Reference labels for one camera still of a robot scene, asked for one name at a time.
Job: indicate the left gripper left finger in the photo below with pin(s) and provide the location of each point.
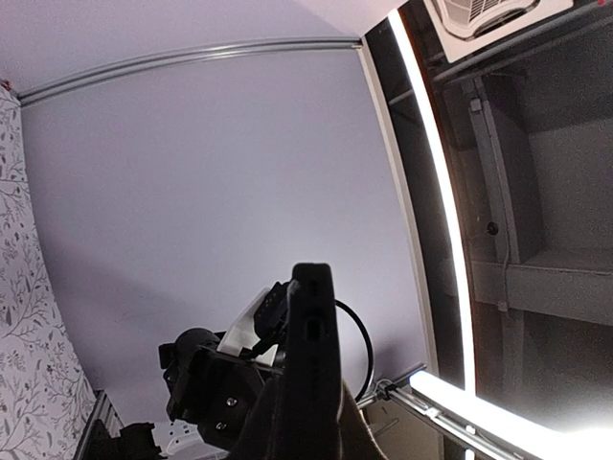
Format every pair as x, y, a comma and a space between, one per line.
261, 436

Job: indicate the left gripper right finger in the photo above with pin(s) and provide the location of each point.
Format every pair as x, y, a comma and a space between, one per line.
356, 440

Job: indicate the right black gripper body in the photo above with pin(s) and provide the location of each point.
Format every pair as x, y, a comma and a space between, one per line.
213, 391

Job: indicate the black phone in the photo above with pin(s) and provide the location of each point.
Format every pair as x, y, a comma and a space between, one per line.
312, 391

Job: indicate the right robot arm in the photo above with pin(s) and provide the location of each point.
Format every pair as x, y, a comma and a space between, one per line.
146, 440

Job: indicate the floral patterned table mat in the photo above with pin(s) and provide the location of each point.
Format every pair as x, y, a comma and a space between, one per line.
46, 399

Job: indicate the ceiling light strip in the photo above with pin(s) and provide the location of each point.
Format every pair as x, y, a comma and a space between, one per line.
529, 363

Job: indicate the ceiling air vent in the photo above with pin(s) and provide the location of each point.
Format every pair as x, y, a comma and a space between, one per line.
466, 26

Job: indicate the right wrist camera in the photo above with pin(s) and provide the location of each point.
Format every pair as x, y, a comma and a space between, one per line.
258, 334

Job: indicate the top aluminium frame rail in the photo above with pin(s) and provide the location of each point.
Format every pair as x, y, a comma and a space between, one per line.
137, 65

